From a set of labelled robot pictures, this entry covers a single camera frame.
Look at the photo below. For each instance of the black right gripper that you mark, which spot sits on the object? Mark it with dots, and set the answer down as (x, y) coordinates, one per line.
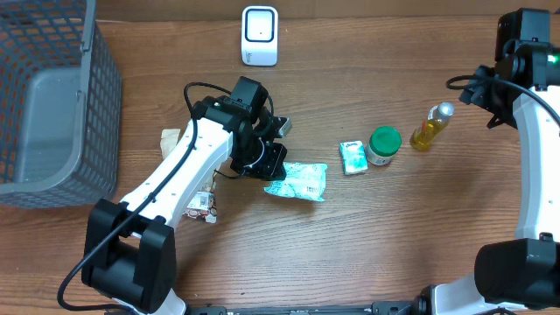
(477, 90)

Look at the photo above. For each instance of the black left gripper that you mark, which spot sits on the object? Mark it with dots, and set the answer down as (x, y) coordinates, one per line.
(274, 171)

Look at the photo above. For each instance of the teal snack packet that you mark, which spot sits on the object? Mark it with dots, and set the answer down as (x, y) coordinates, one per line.
(302, 181)

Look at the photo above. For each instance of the yellow oil bottle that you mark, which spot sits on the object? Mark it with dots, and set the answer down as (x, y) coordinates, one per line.
(437, 119)

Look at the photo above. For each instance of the brown snack bag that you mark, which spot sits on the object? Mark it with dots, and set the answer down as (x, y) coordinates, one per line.
(202, 206)

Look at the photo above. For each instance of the tissue pack white green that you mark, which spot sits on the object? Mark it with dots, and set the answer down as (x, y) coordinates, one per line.
(353, 157)

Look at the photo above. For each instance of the green lid jar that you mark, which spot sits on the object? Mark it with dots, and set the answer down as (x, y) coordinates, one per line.
(382, 146)

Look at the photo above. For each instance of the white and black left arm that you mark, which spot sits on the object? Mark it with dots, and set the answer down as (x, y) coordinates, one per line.
(130, 252)

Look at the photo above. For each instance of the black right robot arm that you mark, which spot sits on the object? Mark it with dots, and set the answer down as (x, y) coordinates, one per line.
(522, 91)

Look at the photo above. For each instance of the dark grey plastic basket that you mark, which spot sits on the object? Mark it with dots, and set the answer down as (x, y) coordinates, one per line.
(61, 101)

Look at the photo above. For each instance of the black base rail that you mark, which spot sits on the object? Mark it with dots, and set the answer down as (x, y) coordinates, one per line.
(306, 310)

